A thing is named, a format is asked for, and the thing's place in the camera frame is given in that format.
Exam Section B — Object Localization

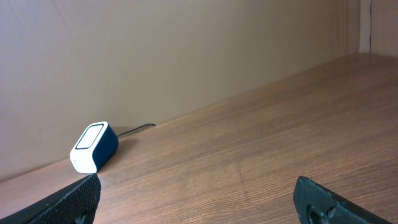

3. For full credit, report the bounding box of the black scanner cable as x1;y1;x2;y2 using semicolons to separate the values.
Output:
117;123;156;139

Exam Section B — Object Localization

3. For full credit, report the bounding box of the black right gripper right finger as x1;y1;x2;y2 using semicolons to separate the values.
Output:
293;176;391;224

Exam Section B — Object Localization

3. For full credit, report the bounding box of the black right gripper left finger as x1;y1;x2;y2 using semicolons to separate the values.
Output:
1;174;101;224

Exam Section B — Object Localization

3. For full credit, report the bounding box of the white barcode scanner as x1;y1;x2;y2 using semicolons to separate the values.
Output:
70;121;119;174

